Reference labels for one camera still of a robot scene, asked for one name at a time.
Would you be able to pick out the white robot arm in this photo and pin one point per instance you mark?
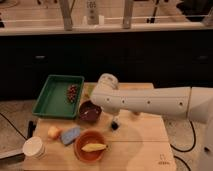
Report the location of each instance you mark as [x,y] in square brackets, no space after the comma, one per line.
[193,103]

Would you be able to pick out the purple bowl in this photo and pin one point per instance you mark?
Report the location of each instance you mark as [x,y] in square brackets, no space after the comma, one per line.
[89,112]

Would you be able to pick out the orange bowl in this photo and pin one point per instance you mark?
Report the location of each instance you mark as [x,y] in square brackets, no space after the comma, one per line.
[84,138]

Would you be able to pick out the green yellow small object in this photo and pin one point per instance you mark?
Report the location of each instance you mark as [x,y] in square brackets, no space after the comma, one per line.
[89,91]

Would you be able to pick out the red grape bunch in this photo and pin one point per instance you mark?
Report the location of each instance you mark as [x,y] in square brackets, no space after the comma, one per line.
[71,93]

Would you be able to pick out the green plastic tray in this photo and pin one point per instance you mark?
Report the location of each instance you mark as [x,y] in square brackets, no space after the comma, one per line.
[53,100]

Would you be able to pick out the yellow banana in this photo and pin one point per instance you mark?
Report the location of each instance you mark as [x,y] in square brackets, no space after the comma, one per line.
[91,147]

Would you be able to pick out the blue sponge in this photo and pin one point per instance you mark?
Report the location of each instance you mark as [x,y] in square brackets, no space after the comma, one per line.
[70,135]

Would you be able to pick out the yellow apple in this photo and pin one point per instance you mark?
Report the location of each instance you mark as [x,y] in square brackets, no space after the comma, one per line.
[54,132]

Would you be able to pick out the black object beside table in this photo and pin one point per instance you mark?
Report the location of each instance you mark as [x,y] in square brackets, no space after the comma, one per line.
[31,128]

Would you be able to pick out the white paper cup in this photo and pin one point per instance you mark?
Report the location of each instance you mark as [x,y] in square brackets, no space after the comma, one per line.
[34,147]

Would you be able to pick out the right wooden post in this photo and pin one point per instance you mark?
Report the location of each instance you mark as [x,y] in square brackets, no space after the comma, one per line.
[127,15]

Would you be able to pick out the wooden post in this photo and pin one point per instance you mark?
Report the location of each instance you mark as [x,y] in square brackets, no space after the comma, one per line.
[127,15]
[65,10]

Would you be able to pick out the left wooden post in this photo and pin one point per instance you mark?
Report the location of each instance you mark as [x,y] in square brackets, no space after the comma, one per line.
[65,10]

